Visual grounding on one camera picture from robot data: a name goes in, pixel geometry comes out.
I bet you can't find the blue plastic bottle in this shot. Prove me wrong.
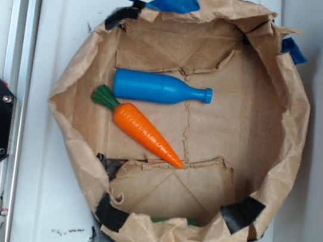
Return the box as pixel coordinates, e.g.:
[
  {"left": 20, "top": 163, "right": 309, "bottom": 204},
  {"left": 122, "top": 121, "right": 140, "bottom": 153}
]
[{"left": 113, "top": 69, "right": 213, "bottom": 104}]

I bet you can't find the brown paper bag bin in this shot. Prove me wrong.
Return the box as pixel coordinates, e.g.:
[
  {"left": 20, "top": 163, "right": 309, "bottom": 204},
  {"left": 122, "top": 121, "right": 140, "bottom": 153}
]
[{"left": 49, "top": 0, "right": 310, "bottom": 242}]

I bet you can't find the orange toy carrot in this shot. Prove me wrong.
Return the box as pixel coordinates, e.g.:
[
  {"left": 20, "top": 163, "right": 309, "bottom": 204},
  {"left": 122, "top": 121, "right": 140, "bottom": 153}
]
[{"left": 91, "top": 85, "right": 184, "bottom": 168}]

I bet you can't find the green object behind bag rim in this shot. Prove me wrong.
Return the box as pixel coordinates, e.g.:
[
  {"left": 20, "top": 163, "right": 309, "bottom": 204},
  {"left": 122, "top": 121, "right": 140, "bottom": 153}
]
[{"left": 151, "top": 213, "right": 199, "bottom": 229}]

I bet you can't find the black tape bottom left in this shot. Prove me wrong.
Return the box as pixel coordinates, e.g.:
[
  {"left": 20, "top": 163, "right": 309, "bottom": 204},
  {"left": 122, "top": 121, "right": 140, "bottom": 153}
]
[{"left": 95, "top": 192, "right": 130, "bottom": 232}]

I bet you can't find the black tape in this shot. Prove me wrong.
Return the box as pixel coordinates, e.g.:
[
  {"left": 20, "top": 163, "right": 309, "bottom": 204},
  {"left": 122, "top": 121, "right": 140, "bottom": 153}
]
[
  {"left": 104, "top": 0, "right": 146, "bottom": 30},
  {"left": 95, "top": 192, "right": 130, "bottom": 232},
  {"left": 220, "top": 197, "right": 266, "bottom": 234}
]

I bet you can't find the black tape top left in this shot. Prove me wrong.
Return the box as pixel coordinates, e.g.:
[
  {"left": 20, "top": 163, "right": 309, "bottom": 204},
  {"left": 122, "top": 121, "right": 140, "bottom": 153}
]
[{"left": 104, "top": 0, "right": 146, "bottom": 30}]

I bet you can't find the blue tape piece top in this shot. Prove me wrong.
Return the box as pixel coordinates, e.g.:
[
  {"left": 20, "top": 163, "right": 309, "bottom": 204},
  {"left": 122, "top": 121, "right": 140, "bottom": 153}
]
[{"left": 130, "top": 0, "right": 200, "bottom": 14}]

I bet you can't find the blue tape piece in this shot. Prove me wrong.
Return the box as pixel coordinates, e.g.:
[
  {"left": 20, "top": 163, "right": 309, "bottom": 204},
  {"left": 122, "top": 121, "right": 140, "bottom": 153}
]
[
  {"left": 130, "top": 0, "right": 200, "bottom": 14},
  {"left": 281, "top": 38, "right": 307, "bottom": 65}
]

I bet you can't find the black tape bottom right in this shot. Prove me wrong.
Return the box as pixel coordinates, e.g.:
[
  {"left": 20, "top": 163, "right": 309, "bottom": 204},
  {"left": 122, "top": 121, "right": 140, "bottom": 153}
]
[{"left": 220, "top": 197, "right": 266, "bottom": 234}]

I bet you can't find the blue tape piece right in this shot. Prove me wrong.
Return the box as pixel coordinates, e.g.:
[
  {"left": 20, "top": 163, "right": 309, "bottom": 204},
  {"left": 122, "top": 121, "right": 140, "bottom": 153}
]
[{"left": 281, "top": 38, "right": 307, "bottom": 65}]

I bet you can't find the aluminium rail frame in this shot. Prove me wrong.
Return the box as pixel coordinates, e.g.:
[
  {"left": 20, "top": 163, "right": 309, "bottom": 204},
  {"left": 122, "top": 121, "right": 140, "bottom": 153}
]
[{"left": 0, "top": 0, "right": 42, "bottom": 242}]

